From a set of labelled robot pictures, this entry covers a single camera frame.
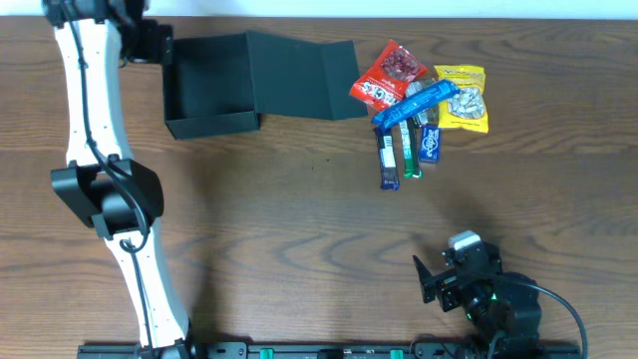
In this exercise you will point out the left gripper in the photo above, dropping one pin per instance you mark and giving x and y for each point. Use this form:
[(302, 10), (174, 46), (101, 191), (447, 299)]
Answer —
[(151, 42)]

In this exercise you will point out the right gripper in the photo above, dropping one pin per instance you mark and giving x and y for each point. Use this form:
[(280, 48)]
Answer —
[(440, 283)]

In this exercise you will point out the black gift box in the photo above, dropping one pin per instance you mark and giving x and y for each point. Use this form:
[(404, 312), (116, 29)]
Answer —
[(215, 86)]

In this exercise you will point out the green snack bar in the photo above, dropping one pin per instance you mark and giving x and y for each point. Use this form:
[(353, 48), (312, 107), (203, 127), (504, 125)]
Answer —
[(412, 167)]

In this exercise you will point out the blue snack bar wrapper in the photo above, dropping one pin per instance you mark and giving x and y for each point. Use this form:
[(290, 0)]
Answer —
[(440, 91)]

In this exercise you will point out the red Hacks candy bag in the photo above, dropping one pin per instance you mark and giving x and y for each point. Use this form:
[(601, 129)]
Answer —
[(386, 82)]

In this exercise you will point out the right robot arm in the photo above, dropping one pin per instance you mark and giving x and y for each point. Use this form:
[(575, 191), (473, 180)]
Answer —
[(503, 306)]

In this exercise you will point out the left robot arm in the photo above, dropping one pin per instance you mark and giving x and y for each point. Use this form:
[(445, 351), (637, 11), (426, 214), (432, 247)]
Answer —
[(101, 182)]

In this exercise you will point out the blue Eclipse gum pack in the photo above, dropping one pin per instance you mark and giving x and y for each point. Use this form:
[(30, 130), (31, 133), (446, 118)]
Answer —
[(430, 146)]

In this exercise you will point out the dark blue chocolate bar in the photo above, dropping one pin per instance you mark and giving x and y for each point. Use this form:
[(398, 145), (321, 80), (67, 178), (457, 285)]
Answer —
[(388, 167)]

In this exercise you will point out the clear trail mix packet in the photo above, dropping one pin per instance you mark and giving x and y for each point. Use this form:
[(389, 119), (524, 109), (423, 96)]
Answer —
[(423, 103)]

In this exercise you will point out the yellow nut snack bag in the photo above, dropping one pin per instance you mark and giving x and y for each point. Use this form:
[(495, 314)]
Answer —
[(466, 110)]

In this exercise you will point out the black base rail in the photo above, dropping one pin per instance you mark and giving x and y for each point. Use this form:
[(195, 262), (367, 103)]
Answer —
[(241, 350)]

